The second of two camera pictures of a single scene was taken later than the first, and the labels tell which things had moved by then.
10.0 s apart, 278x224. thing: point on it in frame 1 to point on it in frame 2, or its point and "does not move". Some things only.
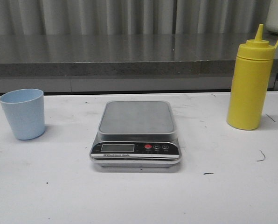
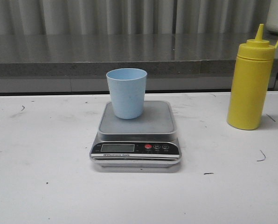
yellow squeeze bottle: [251, 78] does not move
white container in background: [275, 18] does not move
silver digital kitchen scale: [136, 134] does not move
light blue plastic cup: [24, 109] to [127, 86]
